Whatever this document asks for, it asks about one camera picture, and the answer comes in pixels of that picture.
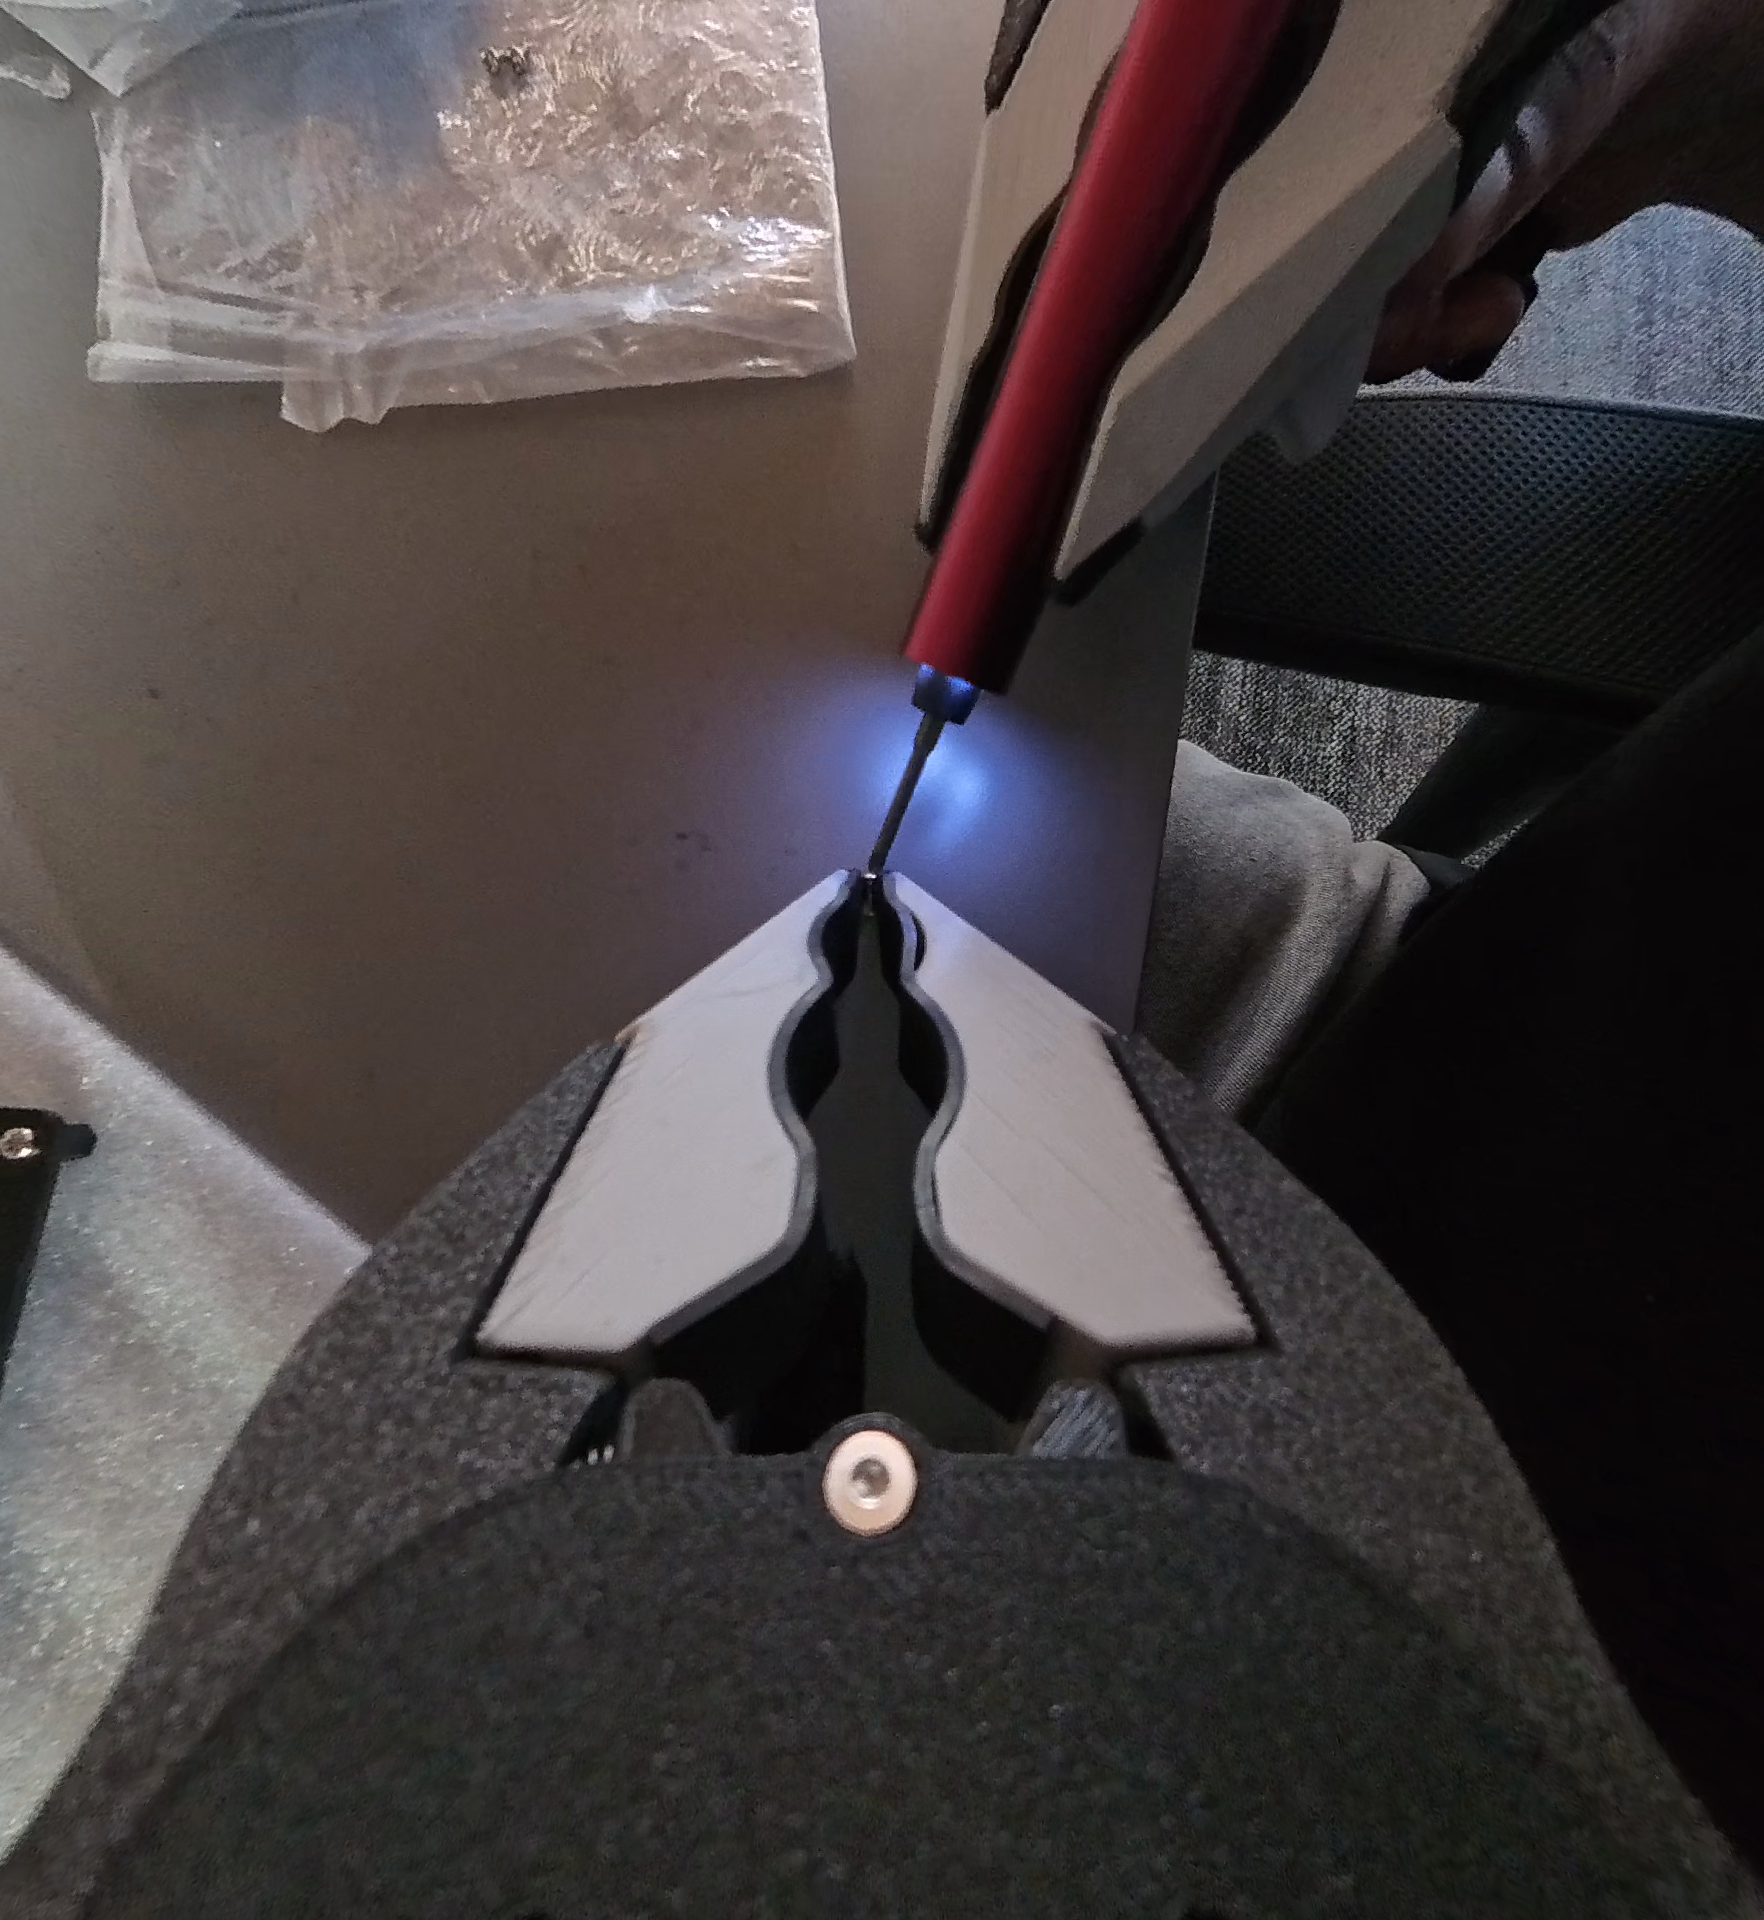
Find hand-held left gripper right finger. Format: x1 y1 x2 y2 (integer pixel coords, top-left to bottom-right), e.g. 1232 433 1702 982
880 871 1261 1364

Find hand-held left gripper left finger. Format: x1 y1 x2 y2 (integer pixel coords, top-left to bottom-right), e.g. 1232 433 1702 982
464 867 876 1367

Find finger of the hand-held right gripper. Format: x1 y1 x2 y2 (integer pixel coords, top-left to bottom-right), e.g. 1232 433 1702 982
1048 0 1515 606
916 0 1161 542

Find red electric screwdriver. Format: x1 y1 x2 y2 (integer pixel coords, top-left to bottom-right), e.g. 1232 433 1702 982
860 0 1302 875

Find grey desk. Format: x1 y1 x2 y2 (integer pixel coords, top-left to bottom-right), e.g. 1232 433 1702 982
0 0 1221 1247

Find person's right hand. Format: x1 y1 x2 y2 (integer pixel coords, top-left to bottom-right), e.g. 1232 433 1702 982
1362 150 1625 389

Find person's grey trousers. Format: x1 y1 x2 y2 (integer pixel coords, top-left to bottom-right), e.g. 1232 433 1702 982
1135 734 1438 1121

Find black mesh chair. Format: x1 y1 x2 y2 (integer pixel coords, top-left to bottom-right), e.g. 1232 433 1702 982
1193 384 1764 709

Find person's dark shirt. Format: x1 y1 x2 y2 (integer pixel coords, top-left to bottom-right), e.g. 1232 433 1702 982
1243 569 1764 1920

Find large clear plastic bag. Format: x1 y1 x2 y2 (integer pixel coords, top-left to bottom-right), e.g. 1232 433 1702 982
85 0 857 433

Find white foam sheet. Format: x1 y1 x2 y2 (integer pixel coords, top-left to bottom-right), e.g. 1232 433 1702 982
0 886 372 1909

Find crumpled clear plastic bag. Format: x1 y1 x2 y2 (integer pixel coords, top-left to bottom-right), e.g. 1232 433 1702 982
0 0 246 105

